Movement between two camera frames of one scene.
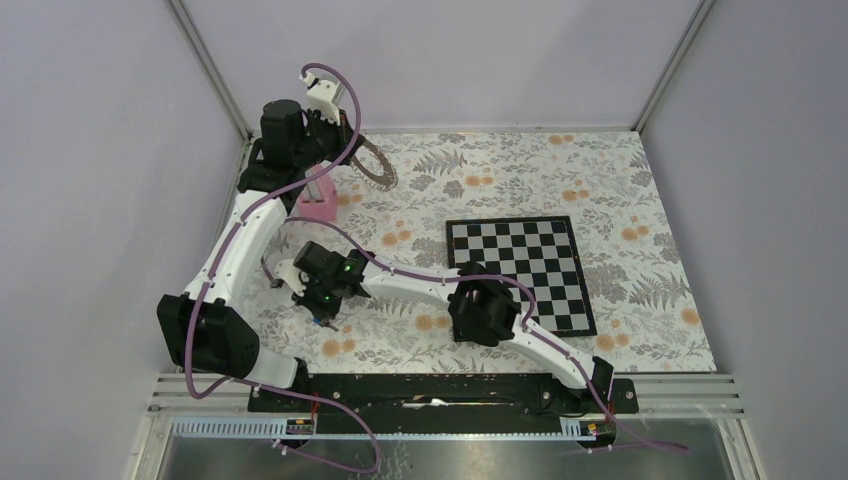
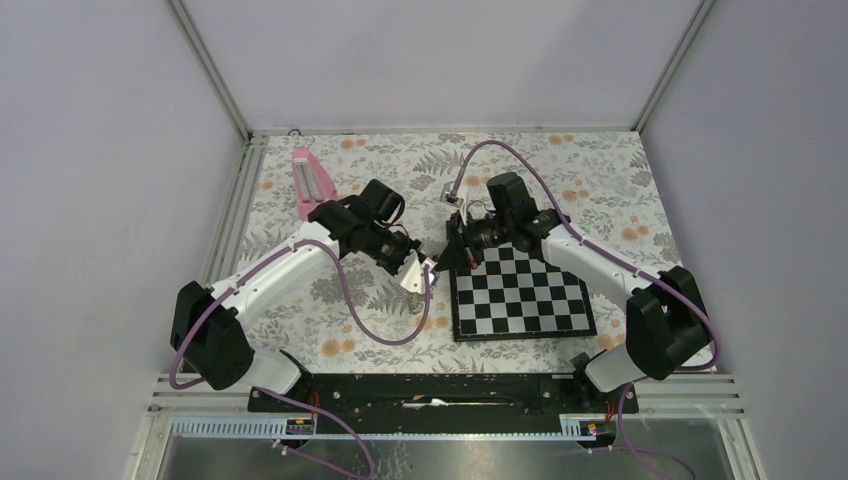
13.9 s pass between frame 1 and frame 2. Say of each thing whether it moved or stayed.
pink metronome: stayed
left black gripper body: moved
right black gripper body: moved
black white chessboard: stayed
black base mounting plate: stayed
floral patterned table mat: stayed
